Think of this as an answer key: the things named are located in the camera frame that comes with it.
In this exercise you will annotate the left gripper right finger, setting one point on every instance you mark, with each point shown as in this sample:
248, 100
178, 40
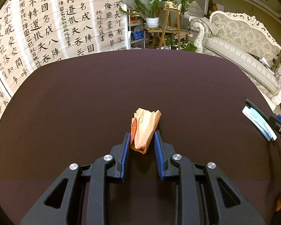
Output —
204, 193

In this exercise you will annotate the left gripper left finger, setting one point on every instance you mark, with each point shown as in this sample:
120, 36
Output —
62, 202

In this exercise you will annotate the blue white tube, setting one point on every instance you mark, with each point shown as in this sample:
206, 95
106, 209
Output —
260, 123

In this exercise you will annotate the black tube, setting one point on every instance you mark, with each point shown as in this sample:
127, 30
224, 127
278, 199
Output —
254, 106

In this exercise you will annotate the small orange paper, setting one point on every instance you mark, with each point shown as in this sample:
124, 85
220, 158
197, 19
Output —
143, 126

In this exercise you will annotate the dark brown tablecloth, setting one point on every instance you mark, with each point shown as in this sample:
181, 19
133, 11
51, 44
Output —
75, 110

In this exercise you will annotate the ornate white grey sofa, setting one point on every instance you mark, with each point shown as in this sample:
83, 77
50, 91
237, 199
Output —
244, 41

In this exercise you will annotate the grey armchair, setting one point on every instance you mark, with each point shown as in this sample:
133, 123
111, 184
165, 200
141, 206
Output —
194, 10

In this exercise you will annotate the wooden plant stand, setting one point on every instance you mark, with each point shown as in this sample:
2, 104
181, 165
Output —
156, 30

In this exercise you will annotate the tall green plant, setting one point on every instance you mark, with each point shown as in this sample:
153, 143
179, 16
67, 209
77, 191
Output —
183, 7

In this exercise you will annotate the potted plant white pot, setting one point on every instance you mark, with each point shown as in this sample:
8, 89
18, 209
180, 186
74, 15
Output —
149, 11

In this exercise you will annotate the calligraphy screen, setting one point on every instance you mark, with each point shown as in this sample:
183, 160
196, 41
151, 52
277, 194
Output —
34, 33

